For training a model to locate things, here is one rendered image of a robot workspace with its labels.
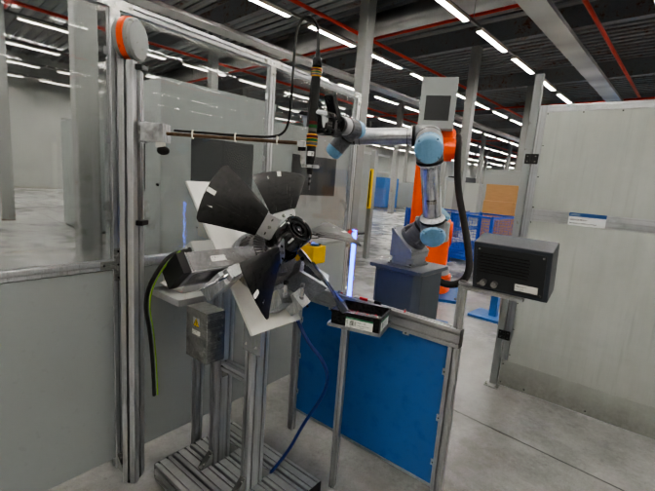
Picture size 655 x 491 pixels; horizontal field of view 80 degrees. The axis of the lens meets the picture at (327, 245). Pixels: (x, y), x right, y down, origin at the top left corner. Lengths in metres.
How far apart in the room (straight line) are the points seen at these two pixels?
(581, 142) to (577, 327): 1.19
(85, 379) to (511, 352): 2.63
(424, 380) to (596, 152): 1.84
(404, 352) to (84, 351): 1.38
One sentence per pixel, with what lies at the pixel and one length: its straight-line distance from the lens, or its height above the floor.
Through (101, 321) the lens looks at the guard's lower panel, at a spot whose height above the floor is 0.73.
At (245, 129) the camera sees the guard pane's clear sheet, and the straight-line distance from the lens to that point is 2.28.
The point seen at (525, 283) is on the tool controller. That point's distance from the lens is 1.55.
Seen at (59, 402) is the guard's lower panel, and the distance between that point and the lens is 2.06.
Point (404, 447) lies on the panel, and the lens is 2.04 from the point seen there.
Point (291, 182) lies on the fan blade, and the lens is 1.68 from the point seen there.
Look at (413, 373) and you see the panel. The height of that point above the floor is 0.60.
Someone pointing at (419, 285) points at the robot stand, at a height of 0.93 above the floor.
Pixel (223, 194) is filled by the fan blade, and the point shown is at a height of 1.33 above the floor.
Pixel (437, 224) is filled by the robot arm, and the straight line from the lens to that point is 1.87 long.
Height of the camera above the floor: 1.41
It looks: 9 degrees down
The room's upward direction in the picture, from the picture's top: 4 degrees clockwise
